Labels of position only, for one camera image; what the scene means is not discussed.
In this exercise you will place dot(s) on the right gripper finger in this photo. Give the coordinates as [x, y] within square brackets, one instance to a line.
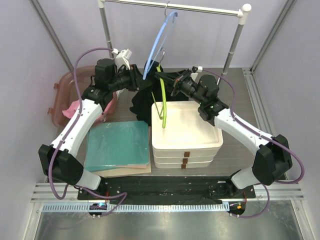
[169, 83]
[168, 75]

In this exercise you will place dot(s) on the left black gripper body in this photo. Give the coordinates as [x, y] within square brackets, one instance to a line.
[127, 79]

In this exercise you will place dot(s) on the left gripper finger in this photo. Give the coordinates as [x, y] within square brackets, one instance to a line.
[137, 73]
[143, 83]

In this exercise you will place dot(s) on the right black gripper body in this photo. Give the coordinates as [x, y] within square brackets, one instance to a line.
[185, 85]

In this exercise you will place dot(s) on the black t shirt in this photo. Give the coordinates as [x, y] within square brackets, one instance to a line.
[143, 100]

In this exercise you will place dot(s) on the blue clothes hanger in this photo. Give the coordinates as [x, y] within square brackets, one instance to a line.
[160, 39]

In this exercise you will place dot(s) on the pink t shirt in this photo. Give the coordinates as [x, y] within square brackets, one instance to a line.
[69, 113]

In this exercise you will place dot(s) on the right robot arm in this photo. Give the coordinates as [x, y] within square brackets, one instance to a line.
[271, 153]

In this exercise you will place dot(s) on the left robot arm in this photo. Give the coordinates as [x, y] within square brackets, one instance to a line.
[58, 160]

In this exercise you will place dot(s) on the top white tray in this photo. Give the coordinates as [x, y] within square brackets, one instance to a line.
[183, 129]

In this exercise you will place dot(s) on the white tray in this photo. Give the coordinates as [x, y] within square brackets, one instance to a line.
[183, 129]
[189, 165]
[196, 155]

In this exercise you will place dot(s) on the teal folder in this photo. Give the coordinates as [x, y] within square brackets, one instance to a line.
[117, 147]

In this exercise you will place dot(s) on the middle white tray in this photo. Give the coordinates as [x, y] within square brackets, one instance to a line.
[196, 155]

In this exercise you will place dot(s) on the pink folder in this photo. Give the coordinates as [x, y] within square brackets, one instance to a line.
[131, 166]

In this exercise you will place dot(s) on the bottom white tray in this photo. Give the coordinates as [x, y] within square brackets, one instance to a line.
[189, 165]

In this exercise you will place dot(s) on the beige board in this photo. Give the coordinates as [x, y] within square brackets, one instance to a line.
[125, 171]

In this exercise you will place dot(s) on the white metal clothes rack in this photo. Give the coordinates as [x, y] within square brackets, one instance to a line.
[134, 25]

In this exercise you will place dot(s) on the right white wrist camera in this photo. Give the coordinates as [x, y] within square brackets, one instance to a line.
[196, 70]

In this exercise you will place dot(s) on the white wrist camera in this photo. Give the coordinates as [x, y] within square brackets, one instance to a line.
[122, 57]
[196, 70]

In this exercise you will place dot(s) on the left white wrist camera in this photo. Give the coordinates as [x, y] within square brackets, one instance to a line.
[122, 57]

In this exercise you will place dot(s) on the white cable duct strip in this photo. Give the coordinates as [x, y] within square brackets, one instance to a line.
[99, 207]

